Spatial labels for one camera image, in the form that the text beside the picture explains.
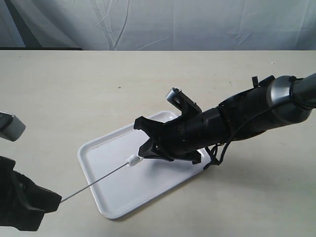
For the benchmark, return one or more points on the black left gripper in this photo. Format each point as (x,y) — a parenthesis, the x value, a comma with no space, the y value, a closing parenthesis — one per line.
(22,202)

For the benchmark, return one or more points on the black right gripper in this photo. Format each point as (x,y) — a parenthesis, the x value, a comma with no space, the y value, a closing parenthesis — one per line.
(181,138)

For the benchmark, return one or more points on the white foam piece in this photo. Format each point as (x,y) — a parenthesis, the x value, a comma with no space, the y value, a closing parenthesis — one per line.
(133,160)

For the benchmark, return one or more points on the thin metal skewer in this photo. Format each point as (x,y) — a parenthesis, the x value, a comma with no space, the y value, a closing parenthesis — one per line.
(91,184)

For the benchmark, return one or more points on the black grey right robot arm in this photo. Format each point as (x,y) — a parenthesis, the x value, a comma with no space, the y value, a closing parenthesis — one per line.
(271,103)

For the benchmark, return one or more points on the white rectangular plastic tray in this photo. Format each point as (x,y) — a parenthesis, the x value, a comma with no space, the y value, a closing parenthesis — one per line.
(130,187)

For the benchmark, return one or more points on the white backdrop cloth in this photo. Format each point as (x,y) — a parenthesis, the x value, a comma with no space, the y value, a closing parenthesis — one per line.
(159,24)

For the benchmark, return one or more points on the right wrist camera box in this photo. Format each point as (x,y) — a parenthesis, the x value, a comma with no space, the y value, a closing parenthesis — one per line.
(178,99)

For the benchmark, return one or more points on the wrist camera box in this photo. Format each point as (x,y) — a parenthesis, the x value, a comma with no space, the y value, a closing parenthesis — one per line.
(11,127)
(178,99)

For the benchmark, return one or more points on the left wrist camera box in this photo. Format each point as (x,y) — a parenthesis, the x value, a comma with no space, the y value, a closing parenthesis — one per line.
(11,127)

